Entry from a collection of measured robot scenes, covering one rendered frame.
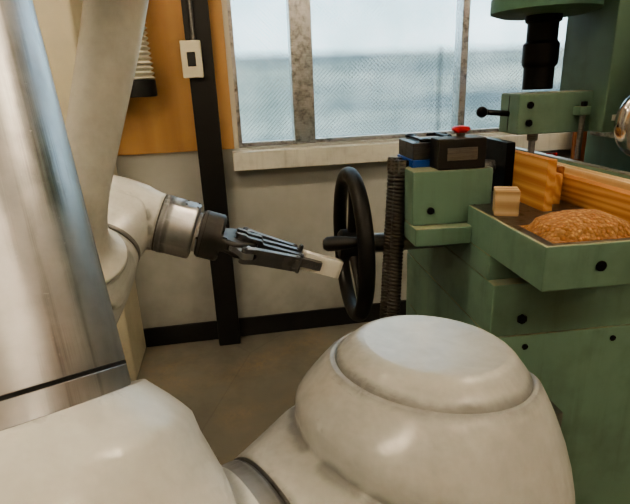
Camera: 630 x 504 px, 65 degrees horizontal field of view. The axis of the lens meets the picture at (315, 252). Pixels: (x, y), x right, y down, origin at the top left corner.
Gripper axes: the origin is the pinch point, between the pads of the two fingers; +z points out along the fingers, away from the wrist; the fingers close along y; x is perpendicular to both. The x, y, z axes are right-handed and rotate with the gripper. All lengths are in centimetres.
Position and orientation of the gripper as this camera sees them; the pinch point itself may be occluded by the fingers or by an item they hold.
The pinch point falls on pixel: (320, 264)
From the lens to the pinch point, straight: 82.2
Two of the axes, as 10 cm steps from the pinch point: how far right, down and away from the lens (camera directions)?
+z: 9.5, 2.5, 2.1
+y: -1.2, -3.1, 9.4
